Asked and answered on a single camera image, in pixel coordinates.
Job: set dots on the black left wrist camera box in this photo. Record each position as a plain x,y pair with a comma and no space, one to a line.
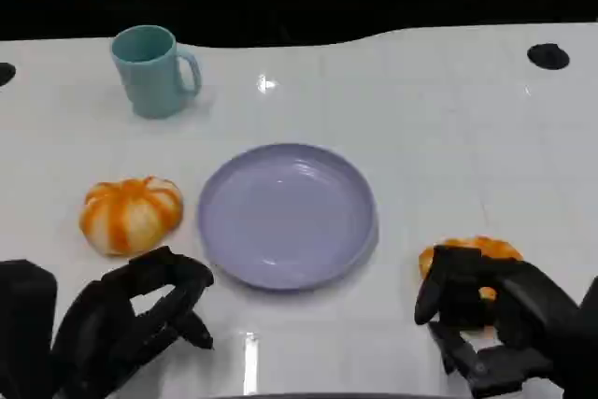
25,324

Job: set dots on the lilac plate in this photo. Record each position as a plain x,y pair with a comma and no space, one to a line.
287,217

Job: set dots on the orange white toy bread roll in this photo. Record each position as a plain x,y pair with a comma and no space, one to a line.
495,247
131,219

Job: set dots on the pale green mug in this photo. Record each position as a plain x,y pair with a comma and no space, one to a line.
147,86

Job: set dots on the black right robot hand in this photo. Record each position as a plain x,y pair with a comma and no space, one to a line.
528,305

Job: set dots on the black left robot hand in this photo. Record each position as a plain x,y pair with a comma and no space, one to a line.
98,324

